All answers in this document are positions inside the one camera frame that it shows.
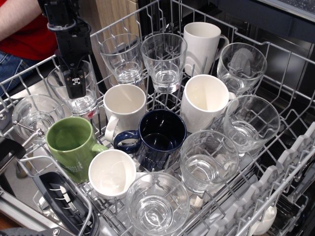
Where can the black rack handle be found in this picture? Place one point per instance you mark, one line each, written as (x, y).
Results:
(68, 206)

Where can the white mug with handle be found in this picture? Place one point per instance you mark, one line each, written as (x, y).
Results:
(124, 107)

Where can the clear glass back right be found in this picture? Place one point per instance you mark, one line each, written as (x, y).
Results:
(240, 67)

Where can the tall white mug centre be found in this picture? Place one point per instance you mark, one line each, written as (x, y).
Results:
(205, 97)

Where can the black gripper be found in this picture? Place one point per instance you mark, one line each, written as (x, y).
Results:
(74, 44)

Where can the grey wire dishwasher rack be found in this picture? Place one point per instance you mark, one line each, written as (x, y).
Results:
(286, 84)

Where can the clear glass front right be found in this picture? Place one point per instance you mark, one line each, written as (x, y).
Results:
(208, 159)

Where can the clear glass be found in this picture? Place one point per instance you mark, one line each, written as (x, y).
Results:
(250, 122)
(240, 67)
(157, 204)
(208, 159)
(34, 112)

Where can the clear tumbler back centre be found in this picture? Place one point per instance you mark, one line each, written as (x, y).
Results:
(164, 56)

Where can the clear tumbler back left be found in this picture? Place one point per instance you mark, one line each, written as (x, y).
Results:
(121, 54)

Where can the white cup lower rack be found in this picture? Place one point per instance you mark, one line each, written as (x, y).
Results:
(261, 227)

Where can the tall white mug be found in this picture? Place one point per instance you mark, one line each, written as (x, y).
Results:
(205, 97)
(205, 43)

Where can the clear glass front centre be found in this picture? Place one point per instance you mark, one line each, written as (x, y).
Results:
(157, 204)

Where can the navy blue ceramic mug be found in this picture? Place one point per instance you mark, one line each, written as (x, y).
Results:
(159, 134)

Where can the clear glass far left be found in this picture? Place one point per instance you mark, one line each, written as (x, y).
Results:
(34, 112)

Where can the person in red shirt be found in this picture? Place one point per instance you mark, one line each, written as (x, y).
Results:
(24, 41)

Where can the clear tumbler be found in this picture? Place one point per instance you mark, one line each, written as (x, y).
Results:
(164, 56)
(121, 54)
(85, 106)

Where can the tall white mug back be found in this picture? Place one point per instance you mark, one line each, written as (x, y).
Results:
(205, 43)

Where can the small white cup front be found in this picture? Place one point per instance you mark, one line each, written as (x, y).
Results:
(111, 173)

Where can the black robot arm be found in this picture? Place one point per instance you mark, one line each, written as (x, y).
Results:
(61, 12)

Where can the grey plastic tine row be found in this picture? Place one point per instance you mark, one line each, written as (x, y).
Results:
(258, 186)

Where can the green ceramic mug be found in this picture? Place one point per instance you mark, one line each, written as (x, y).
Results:
(73, 144)

